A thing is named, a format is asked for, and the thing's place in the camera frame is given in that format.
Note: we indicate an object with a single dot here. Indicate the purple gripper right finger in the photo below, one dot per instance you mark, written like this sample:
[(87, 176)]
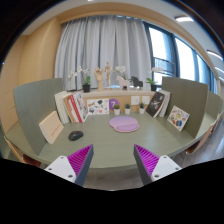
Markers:
[(153, 167)]

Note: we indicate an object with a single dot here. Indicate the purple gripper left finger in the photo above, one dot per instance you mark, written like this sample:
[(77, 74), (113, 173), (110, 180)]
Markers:
[(73, 168)]

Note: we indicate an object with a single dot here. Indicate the black computer mouse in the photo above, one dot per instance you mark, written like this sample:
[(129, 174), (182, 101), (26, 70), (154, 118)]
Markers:
[(75, 135)]

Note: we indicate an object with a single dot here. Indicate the purple mouse pad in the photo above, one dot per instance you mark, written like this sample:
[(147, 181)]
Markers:
[(124, 124)]

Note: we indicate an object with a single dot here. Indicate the white book stack left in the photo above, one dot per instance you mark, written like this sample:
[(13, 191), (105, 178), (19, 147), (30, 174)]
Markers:
[(64, 117)]

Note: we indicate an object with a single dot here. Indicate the wooden chair left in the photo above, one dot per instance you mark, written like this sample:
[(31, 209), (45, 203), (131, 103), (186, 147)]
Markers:
[(23, 158)]

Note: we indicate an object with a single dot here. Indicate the wooden chair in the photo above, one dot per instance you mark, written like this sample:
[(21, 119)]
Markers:
[(23, 158), (192, 149)]

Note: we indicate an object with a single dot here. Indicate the red white book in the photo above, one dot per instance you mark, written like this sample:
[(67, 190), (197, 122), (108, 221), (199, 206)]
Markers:
[(70, 109)]

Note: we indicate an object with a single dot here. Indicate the colourful illustrated card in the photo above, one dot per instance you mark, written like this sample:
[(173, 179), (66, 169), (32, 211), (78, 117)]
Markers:
[(178, 118)]

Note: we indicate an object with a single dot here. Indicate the small potted plant right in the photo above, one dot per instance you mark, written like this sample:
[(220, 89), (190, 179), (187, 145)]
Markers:
[(141, 108)]

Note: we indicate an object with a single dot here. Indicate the small potted plant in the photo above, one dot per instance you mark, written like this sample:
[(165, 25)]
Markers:
[(127, 109), (141, 108), (117, 109)]

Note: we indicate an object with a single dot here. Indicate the small potted plant middle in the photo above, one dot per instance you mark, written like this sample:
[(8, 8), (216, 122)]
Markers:
[(127, 109)]

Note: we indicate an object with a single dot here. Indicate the white sticker picture card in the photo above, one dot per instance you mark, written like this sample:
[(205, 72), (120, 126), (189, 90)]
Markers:
[(98, 106)]

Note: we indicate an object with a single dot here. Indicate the small potted plant left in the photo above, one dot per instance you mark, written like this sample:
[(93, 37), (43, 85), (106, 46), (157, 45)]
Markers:
[(117, 109)]

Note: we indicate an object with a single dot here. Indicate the wooden shelf riser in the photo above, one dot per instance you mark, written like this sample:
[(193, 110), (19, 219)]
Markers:
[(133, 97)]

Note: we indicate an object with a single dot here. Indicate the black cover book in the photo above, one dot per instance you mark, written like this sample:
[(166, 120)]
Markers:
[(155, 104)]

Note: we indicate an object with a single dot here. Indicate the magazine with pictures cover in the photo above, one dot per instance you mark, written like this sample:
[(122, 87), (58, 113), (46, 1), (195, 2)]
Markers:
[(80, 107)]

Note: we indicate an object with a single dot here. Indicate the white book behind black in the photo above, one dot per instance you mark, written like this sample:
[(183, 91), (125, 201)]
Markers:
[(166, 102)]

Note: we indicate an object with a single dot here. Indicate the purple round number sign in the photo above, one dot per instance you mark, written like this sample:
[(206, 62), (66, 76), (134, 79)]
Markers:
[(112, 103)]

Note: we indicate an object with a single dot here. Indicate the wooden chair right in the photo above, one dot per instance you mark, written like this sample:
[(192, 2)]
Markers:
[(192, 149)]

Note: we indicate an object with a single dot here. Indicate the left green partition panel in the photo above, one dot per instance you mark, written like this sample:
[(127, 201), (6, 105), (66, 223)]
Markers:
[(34, 101)]

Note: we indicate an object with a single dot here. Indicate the green partition panel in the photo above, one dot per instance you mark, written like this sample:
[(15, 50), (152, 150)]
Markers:
[(191, 97), (34, 101)]

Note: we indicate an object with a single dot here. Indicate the right green partition panel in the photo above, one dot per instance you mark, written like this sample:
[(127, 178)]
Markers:
[(191, 97)]

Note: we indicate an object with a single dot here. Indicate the white orchid black pot left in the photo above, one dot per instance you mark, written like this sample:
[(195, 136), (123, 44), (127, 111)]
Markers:
[(84, 76)]

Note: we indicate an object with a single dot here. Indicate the black horse figure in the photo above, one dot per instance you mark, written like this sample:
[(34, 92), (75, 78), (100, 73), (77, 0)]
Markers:
[(136, 82)]

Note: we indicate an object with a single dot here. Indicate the pink horse figure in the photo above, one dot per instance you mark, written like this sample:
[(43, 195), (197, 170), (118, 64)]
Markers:
[(123, 82)]

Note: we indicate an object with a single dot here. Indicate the white orchid pot right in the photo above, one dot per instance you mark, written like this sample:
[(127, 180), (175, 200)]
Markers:
[(151, 80)]

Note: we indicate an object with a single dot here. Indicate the wooden hand model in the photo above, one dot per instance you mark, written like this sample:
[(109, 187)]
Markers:
[(99, 77)]

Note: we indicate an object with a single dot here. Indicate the white orchid middle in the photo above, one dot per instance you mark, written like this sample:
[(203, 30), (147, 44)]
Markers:
[(121, 70)]

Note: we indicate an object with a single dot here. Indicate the wooden mannequin figure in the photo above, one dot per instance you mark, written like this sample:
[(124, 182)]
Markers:
[(108, 70)]

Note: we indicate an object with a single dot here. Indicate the grey curtain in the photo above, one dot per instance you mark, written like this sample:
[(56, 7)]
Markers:
[(90, 42)]

